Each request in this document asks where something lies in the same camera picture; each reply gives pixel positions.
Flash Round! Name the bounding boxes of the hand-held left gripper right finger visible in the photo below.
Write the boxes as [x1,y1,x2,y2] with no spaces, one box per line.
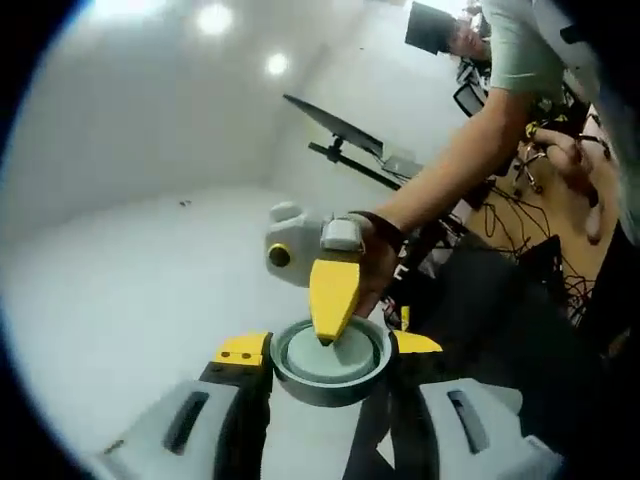
[347,328,569,480]

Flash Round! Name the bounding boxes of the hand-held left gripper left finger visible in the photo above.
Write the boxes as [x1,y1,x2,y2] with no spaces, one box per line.
[84,330,275,480]

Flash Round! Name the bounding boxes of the grey cup lid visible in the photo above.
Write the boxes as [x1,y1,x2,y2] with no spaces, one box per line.
[269,318,400,408]

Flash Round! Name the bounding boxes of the person's right hand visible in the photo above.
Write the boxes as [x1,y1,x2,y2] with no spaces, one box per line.
[352,227,402,320]

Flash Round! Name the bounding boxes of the person's dark trousers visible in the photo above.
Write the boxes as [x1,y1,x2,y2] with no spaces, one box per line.
[394,232,631,471]

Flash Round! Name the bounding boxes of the black computer monitor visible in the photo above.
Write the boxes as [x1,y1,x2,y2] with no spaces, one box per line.
[282,93,385,157]

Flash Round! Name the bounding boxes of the round ceiling light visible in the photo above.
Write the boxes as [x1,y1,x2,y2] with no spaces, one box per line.
[196,2,235,36]
[264,52,291,77]

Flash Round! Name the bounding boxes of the black mesh office chair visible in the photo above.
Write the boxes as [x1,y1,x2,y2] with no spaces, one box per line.
[452,82,489,119]

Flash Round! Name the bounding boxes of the office chair wheel base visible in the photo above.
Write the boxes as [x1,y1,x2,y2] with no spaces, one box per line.
[512,142,549,199]

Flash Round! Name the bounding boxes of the person's head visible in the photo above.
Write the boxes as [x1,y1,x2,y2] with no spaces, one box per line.
[447,17,494,64]

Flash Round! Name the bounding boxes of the person's grey shirt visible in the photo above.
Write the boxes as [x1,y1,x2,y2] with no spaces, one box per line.
[482,0,571,94]

